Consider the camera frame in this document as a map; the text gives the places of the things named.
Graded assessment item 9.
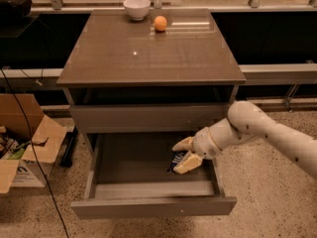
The orange fruit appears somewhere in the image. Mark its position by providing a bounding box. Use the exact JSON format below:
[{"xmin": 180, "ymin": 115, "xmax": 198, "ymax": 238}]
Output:
[{"xmin": 154, "ymin": 16, "xmax": 167, "ymax": 32}]

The black cable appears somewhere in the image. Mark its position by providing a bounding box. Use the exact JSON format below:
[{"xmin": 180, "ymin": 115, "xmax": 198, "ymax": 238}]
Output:
[{"xmin": 0, "ymin": 67, "xmax": 70, "ymax": 238}]

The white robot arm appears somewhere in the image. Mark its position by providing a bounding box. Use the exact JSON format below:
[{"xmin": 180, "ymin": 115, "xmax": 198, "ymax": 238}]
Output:
[{"xmin": 172, "ymin": 101, "xmax": 317, "ymax": 179}]

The open grey middle drawer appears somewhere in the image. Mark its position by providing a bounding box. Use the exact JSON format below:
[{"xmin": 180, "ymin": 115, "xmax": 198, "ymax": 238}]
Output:
[{"xmin": 71, "ymin": 132, "xmax": 237, "ymax": 219}]

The grey drawer cabinet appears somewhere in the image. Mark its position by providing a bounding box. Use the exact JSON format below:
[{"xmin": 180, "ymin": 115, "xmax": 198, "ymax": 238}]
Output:
[{"xmin": 57, "ymin": 9, "xmax": 246, "ymax": 150}]

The black object on shelf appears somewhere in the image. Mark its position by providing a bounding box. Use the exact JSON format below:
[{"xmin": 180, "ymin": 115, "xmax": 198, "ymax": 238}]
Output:
[{"xmin": 0, "ymin": 0, "xmax": 33, "ymax": 21}]

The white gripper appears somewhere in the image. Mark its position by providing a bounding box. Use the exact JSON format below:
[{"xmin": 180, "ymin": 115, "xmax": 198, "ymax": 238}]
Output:
[{"xmin": 172, "ymin": 127, "xmax": 221, "ymax": 175}]

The closed grey upper drawer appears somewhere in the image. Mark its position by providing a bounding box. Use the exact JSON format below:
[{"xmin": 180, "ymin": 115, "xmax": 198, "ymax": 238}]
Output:
[{"xmin": 69, "ymin": 104, "xmax": 228, "ymax": 134}]

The white ceramic bowl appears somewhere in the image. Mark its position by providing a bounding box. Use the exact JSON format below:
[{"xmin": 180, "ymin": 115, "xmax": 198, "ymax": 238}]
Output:
[{"xmin": 123, "ymin": 0, "xmax": 151, "ymax": 21}]

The open cardboard box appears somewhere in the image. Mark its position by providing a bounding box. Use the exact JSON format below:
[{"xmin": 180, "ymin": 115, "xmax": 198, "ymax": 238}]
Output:
[{"xmin": 0, "ymin": 94, "xmax": 67, "ymax": 194}]

